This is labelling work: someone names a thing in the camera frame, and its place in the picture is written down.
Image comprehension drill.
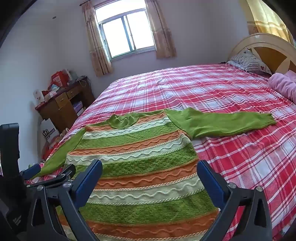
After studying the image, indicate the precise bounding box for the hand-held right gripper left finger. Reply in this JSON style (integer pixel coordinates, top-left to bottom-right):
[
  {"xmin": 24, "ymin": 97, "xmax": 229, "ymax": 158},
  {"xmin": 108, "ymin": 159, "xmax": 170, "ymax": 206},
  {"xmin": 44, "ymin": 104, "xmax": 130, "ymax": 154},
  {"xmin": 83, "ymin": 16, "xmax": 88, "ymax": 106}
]
[{"xmin": 26, "ymin": 159, "xmax": 103, "ymax": 241}]

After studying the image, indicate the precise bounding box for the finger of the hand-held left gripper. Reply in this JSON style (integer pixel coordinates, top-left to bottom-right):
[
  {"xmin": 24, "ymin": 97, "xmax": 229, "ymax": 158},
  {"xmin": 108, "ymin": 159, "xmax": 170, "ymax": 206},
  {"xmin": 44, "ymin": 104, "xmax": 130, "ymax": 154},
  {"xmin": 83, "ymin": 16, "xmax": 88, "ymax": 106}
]
[
  {"xmin": 20, "ymin": 163, "xmax": 41, "ymax": 180},
  {"xmin": 43, "ymin": 164, "xmax": 76, "ymax": 186}
]

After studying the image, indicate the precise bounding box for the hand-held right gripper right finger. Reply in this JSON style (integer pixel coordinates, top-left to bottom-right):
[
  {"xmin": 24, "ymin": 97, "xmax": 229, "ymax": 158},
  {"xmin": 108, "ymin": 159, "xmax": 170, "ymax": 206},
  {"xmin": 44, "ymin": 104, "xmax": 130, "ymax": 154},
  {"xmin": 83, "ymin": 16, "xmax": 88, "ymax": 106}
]
[{"xmin": 196, "ymin": 159, "xmax": 273, "ymax": 241}]

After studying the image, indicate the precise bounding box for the green orange striped knit sweater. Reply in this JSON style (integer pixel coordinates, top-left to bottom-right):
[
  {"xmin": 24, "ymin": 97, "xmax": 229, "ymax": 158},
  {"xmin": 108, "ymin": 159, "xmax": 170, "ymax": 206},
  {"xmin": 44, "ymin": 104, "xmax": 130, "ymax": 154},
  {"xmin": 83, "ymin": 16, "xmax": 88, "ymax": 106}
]
[{"xmin": 30, "ymin": 108, "xmax": 277, "ymax": 241}]

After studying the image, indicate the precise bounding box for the white paper bag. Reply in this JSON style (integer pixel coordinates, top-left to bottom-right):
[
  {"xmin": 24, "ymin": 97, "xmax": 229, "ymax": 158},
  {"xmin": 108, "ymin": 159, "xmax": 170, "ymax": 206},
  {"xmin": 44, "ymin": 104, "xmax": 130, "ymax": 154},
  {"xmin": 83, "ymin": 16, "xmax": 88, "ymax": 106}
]
[{"xmin": 40, "ymin": 118, "xmax": 60, "ymax": 144}]

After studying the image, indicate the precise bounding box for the white card box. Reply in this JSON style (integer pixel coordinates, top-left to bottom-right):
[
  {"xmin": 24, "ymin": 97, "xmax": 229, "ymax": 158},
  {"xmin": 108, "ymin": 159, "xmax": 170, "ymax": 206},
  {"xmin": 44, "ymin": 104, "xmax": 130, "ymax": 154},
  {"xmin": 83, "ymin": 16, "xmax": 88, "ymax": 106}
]
[{"xmin": 33, "ymin": 89, "xmax": 46, "ymax": 104}]

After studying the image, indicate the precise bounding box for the brown wooden desk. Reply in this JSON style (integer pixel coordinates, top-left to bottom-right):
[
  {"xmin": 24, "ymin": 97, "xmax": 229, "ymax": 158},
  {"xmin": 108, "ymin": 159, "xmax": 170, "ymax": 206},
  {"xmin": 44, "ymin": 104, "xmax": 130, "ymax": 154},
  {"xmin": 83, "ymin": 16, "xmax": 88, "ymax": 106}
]
[{"xmin": 35, "ymin": 76, "xmax": 95, "ymax": 133}]

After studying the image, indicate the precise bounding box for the stack of books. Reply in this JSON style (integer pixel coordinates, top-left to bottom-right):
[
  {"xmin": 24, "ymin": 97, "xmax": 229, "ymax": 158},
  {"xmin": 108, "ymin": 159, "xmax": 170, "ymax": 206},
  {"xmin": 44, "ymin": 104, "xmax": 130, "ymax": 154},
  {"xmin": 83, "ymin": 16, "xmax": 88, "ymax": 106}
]
[{"xmin": 73, "ymin": 100, "xmax": 84, "ymax": 117}]

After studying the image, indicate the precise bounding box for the red gift box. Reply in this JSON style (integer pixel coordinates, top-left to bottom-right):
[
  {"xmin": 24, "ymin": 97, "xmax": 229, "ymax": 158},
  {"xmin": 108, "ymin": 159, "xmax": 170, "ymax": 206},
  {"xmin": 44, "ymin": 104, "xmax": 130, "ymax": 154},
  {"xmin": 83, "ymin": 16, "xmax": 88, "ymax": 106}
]
[{"xmin": 50, "ymin": 69, "xmax": 70, "ymax": 89}]

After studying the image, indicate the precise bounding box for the red plaid bedsheet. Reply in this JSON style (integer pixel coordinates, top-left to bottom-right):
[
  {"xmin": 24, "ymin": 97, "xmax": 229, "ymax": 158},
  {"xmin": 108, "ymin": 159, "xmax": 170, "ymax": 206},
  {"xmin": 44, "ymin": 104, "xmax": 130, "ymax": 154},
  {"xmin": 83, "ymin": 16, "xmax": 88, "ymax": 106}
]
[{"xmin": 25, "ymin": 62, "xmax": 296, "ymax": 241}]

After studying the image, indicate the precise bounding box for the pink blanket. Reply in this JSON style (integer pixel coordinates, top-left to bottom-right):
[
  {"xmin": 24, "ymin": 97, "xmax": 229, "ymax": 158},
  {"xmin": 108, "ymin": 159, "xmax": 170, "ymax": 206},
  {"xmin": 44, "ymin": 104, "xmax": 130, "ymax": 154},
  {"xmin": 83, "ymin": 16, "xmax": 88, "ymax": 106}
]
[{"xmin": 269, "ymin": 70, "xmax": 296, "ymax": 104}]

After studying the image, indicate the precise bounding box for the patterned pillow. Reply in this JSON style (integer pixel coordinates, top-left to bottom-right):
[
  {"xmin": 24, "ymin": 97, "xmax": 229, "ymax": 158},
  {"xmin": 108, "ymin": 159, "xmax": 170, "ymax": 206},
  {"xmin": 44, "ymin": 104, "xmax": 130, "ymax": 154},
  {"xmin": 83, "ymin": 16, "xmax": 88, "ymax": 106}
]
[{"xmin": 227, "ymin": 47, "xmax": 272, "ymax": 75}]

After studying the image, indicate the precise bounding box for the beige floral curtain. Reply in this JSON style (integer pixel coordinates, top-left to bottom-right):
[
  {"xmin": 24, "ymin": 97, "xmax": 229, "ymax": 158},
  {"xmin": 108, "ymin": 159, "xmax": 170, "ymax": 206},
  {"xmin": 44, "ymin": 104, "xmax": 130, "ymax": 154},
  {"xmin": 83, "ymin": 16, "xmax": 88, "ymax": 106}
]
[
  {"xmin": 146, "ymin": 0, "xmax": 177, "ymax": 60},
  {"xmin": 81, "ymin": 1, "xmax": 114, "ymax": 77}
]

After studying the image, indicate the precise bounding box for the cream wooden headboard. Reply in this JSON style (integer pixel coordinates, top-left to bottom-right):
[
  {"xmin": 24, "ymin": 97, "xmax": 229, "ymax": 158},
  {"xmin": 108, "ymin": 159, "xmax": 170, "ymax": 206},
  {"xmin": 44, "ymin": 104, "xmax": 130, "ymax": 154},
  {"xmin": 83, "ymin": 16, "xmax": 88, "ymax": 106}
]
[{"xmin": 228, "ymin": 33, "xmax": 296, "ymax": 75}]

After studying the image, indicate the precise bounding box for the sliding glass window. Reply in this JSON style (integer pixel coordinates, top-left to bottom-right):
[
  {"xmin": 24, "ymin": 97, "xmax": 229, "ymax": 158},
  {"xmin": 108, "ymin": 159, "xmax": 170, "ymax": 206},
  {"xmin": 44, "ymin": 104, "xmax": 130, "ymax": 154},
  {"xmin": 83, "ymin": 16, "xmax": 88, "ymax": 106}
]
[{"xmin": 94, "ymin": 0, "xmax": 156, "ymax": 60}]

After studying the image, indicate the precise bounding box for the yellow curtain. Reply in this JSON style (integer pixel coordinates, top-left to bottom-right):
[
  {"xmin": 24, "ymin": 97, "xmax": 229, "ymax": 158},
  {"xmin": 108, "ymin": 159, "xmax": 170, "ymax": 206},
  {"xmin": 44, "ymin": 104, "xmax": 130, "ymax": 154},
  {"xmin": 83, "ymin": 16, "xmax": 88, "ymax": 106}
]
[{"xmin": 239, "ymin": 0, "xmax": 295, "ymax": 44}]

